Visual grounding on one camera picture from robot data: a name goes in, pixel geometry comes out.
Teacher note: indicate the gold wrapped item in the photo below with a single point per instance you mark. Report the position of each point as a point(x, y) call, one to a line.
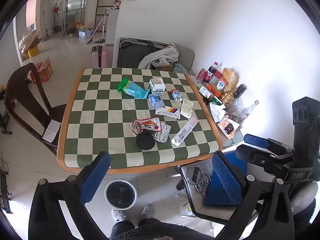
point(228, 97)

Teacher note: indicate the green packet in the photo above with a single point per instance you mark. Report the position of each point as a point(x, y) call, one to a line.
point(215, 100)

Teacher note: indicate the clear glass bottle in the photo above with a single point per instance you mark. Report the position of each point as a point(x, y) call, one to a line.
point(248, 111)

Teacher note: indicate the brown cardboard box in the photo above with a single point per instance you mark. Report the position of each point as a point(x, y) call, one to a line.
point(165, 68)

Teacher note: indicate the orange box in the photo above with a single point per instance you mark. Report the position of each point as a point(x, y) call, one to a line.
point(214, 90)

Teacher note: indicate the small blue milk carton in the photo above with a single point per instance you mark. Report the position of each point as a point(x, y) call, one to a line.
point(177, 95)

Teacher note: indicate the white sacks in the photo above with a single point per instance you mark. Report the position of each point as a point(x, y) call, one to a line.
point(28, 40)

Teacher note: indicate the yellow bin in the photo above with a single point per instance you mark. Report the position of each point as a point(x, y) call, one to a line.
point(33, 52)

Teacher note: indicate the dark coat rack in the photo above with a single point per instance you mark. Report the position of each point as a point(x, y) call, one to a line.
point(66, 10)

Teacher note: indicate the long white toothpaste box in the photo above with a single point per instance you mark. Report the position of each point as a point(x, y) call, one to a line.
point(185, 131)

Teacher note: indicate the broom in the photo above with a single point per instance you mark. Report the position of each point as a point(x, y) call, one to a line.
point(95, 31)

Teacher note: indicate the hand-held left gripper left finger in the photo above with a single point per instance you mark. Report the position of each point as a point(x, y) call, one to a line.
point(96, 177)

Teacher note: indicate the blue packet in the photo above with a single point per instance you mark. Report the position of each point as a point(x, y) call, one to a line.
point(155, 101)

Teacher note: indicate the orange snack packet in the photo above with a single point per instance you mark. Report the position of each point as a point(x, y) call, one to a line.
point(227, 128)

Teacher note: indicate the green checkered tablecloth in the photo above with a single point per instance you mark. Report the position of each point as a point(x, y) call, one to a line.
point(105, 120)

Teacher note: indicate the cola bottle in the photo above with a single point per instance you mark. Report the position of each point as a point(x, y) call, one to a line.
point(211, 72)

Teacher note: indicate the black round lid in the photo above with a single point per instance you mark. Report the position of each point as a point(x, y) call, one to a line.
point(145, 140)

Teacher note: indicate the red drink can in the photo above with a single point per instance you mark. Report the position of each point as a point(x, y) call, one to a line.
point(201, 74)

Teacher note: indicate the green and white box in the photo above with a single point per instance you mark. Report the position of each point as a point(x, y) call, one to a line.
point(205, 91)

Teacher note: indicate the white cloth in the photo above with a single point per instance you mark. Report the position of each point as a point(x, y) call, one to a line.
point(160, 55)

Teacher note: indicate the red and orange carton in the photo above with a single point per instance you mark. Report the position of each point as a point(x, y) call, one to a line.
point(42, 71)

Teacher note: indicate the white round trash bin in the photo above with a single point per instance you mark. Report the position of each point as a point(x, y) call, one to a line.
point(120, 194)

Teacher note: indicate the white cardboard box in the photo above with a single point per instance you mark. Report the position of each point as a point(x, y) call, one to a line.
point(157, 86)

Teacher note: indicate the pink suitcase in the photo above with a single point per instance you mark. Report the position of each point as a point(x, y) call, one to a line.
point(101, 56)

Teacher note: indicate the person's legs in black pants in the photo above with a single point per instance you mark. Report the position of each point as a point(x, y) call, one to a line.
point(150, 230)

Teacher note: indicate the plain blue box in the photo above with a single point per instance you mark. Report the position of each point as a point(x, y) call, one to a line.
point(215, 192)

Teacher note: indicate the white box with coloured stripes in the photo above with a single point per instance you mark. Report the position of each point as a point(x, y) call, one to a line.
point(168, 112)

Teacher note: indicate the yellow snack bag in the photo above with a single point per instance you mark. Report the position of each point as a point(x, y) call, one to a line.
point(231, 77)

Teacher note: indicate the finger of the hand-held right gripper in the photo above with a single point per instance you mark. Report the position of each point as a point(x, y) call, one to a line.
point(256, 140)
point(257, 157)

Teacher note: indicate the silver foil blister pack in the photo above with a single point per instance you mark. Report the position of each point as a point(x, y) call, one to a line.
point(163, 132)

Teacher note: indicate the black box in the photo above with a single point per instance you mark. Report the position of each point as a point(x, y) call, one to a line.
point(240, 91)

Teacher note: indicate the white plastic bag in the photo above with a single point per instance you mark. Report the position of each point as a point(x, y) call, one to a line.
point(183, 205)

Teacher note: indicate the person's right forearm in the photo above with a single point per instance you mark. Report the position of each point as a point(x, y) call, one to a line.
point(303, 217)

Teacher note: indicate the white paper sheet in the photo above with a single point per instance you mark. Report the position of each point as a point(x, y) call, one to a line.
point(52, 130)

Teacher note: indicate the black exercise equipment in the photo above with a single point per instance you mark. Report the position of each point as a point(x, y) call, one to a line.
point(5, 125)

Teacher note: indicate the red snack pouch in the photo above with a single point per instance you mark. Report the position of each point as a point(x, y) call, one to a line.
point(146, 125)

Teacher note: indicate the dark wooden chair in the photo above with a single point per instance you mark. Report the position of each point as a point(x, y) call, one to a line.
point(25, 92)

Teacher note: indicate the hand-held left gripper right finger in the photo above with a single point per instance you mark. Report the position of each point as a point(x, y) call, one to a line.
point(226, 180)

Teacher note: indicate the metal hand grip trainer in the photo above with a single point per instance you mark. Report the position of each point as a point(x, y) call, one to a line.
point(201, 180)

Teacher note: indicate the cream blister pill box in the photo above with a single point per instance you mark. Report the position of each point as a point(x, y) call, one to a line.
point(187, 108)

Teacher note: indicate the dark folding bed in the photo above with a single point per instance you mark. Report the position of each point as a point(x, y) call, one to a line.
point(130, 53)

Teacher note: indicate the crumpled white tissue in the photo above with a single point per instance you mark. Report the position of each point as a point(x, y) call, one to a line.
point(217, 112)

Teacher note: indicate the green and blue rice bag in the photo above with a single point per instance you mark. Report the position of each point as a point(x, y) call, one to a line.
point(131, 88)

